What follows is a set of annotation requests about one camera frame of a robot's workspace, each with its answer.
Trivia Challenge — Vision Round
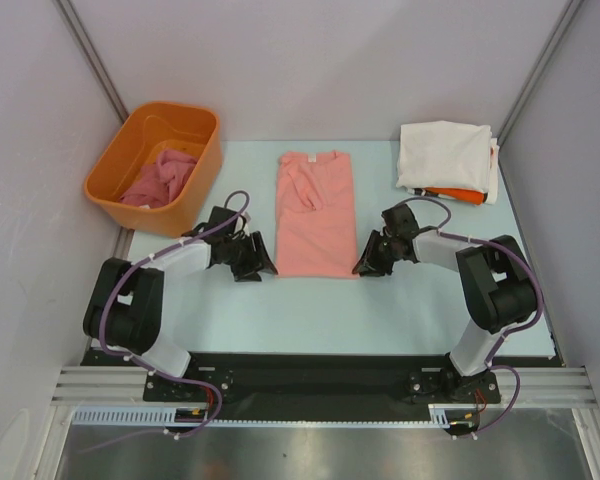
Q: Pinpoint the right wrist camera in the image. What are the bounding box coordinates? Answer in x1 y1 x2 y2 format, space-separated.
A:
381 203 420 240

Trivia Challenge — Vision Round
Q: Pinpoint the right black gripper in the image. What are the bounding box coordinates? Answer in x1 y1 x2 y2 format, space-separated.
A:
353 229 399 277

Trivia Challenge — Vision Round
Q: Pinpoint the aluminium frame rail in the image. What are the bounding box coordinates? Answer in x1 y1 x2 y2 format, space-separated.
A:
52 366 598 409

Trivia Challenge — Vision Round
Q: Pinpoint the light pink t-shirt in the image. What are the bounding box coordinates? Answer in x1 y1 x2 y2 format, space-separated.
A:
275 151 358 279

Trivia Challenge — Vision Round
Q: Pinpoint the dark pink t-shirt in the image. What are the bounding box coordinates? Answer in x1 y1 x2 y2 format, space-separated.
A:
119 149 198 209

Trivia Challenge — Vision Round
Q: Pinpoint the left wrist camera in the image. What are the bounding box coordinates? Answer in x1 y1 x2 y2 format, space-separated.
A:
207 206 249 238

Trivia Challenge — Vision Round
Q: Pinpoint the orange plastic basket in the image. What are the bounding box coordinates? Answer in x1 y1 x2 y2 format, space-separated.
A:
84 101 223 237

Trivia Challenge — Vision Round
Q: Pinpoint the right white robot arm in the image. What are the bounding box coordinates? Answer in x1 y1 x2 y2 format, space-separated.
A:
353 227 542 401

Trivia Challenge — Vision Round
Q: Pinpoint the white slotted cable duct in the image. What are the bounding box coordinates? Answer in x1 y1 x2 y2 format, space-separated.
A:
72 405 480 431

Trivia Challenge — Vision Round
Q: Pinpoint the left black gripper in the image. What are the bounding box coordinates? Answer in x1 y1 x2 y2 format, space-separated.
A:
224 231 277 282

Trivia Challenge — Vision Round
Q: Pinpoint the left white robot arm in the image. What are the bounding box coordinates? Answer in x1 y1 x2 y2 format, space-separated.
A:
83 216 278 400

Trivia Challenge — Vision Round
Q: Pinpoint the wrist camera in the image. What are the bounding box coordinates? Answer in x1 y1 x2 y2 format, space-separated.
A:
381 203 420 240
207 206 249 238

